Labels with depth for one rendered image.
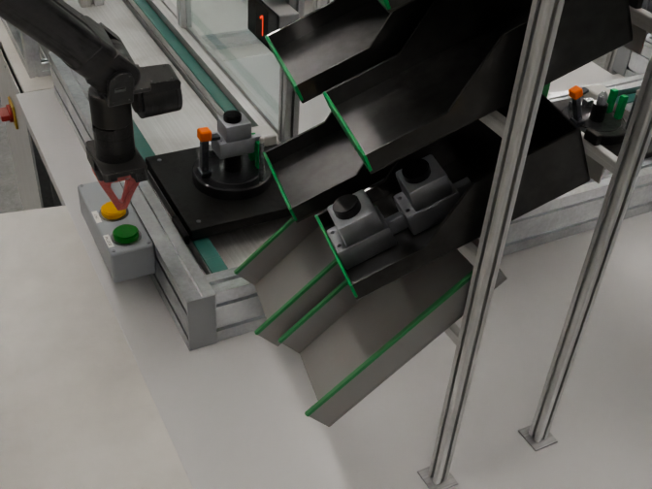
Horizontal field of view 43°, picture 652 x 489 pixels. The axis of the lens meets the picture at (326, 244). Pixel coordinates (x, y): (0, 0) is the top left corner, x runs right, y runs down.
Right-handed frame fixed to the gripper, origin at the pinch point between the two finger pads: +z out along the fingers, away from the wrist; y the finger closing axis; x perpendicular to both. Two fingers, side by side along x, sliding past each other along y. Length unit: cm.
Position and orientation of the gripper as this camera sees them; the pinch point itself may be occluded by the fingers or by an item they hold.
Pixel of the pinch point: (121, 204)
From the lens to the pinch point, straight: 131.7
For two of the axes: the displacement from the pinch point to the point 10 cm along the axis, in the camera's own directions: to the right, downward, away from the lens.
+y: -4.6, -5.6, 6.9
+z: -0.6, 7.9, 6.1
